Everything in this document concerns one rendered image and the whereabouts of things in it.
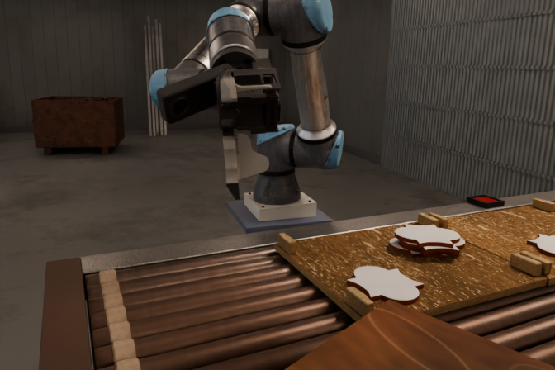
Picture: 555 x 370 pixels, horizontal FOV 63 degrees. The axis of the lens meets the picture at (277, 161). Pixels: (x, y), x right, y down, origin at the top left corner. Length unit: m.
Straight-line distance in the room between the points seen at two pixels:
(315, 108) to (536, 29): 3.51
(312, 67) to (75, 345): 0.82
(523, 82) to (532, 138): 0.51
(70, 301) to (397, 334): 0.51
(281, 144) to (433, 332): 0.89
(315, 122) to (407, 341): 0.84
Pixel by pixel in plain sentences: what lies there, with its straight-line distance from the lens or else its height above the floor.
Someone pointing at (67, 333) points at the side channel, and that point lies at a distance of 0.73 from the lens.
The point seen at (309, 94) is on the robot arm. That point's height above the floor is 1.25.
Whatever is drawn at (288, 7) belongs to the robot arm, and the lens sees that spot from 1.12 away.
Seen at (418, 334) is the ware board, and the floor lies 1.04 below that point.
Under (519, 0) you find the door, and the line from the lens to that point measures 4.77.
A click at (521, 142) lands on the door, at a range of 4.61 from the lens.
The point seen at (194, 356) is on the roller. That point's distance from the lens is 0.70.
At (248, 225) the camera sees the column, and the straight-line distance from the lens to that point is 1.32.
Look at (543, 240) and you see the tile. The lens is 1.20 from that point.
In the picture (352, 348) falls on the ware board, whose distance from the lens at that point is 0.50.
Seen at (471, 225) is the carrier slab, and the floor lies 0.94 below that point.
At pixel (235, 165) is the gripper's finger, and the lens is 0.59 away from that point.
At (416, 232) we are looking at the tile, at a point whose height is 0.98.
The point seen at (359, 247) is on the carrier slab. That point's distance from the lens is 1.02.
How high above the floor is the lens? 1.32
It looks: 12 degrees down
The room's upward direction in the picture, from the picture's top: 1 degrees clockwise
